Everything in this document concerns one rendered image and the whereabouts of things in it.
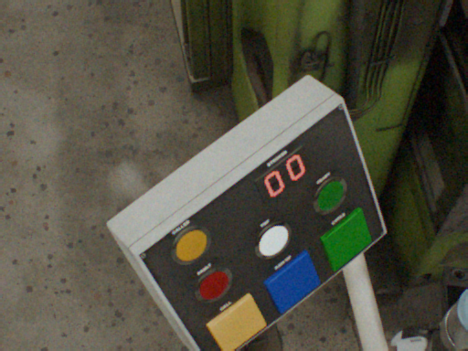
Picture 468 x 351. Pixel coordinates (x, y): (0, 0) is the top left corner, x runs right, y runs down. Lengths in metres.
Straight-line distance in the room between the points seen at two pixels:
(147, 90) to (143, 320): 0.61
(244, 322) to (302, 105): 0.31
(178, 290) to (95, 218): 1.24
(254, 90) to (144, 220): 1.03
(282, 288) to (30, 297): 1.20
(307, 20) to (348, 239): 0.32
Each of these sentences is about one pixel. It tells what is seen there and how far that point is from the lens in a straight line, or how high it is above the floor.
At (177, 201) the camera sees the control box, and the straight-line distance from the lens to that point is 1.29.
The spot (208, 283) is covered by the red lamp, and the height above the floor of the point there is 1.10.
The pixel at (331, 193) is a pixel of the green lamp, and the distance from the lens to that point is 1.39.
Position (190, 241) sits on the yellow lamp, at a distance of 1.29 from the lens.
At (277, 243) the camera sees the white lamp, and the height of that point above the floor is 1.08.
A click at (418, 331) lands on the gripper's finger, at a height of 1.04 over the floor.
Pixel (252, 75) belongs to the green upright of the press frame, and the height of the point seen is 0.35.
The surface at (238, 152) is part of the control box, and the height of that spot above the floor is 1.18.
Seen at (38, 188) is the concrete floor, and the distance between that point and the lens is 2.61.
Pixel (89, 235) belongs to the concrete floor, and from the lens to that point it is 2.54.
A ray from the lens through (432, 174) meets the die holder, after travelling 2.04.
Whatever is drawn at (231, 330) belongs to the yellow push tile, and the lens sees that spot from 1.42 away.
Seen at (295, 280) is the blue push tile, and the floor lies 1.02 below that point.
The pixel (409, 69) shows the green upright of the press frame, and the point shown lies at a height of 0.87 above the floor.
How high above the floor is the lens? 2.40
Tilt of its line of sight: 69 degrees down
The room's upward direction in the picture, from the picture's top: 1 degrees counter-clockwise
